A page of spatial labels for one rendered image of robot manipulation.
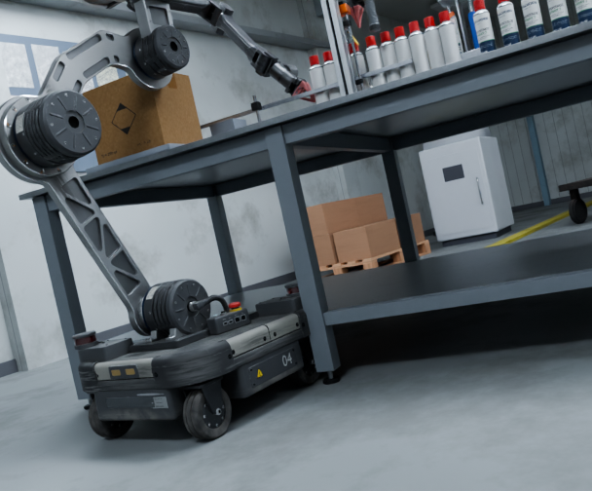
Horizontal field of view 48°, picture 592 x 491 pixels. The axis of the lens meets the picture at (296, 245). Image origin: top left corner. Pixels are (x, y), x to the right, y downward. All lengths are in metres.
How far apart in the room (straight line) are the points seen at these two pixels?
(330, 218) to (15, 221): 2.54
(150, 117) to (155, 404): 0.98
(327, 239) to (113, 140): 3.41
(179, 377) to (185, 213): 3.85
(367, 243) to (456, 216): 1.37
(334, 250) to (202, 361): 3.94
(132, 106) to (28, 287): 2.26
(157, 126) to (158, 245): 3.02
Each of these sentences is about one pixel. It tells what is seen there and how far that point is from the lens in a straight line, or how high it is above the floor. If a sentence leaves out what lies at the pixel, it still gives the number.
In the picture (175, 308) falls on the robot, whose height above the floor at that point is 0.34.
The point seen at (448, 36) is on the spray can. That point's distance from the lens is 2.33.
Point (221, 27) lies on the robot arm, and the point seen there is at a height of 1.34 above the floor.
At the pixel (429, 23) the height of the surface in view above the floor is 1.06.
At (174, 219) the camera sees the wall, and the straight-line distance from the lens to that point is 5.42.
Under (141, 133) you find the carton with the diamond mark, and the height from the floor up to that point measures 0.92.
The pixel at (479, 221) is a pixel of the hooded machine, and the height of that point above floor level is 0.18.
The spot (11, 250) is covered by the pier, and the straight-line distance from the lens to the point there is 4.38.
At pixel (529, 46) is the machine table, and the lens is 1.83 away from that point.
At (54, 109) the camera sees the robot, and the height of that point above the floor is 0.91.
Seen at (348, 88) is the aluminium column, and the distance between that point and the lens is 2.25.
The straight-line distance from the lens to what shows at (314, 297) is 2.03.
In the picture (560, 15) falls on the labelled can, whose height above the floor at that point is 0.95.
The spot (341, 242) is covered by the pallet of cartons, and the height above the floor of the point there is 0.30.
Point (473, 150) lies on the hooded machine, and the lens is 6.42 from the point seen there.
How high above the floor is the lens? 0.49
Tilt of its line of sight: 1 degrees down
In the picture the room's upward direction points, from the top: 12 degrees counter-clockwise
